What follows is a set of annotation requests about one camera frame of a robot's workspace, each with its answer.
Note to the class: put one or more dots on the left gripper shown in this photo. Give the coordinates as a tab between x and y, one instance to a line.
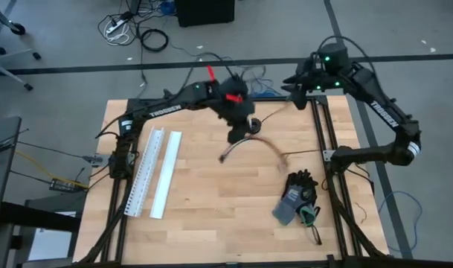
239	115

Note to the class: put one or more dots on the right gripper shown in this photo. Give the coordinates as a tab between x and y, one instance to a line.
306	82

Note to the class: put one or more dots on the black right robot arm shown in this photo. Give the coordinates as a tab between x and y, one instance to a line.
382	111

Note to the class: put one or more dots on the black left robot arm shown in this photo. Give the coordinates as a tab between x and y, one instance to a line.
166	106

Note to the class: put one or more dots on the small black round object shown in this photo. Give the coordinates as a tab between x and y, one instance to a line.
255	126

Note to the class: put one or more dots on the black computer case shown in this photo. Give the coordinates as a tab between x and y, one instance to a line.
204	13

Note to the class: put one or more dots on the black-framed eyeglasses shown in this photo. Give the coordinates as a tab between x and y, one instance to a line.
314	230

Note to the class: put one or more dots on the white power strip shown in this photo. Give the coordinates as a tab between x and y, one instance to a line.
111	27

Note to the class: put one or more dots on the black power supply box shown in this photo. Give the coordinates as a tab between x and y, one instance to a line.
64	185

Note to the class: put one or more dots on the dark grey desk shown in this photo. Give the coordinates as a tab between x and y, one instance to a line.
3	167

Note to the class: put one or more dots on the silver metal frame bracket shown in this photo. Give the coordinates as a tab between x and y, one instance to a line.
326	155

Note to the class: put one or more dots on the black diagonal frame strut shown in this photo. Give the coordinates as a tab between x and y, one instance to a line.
102	227
360	227

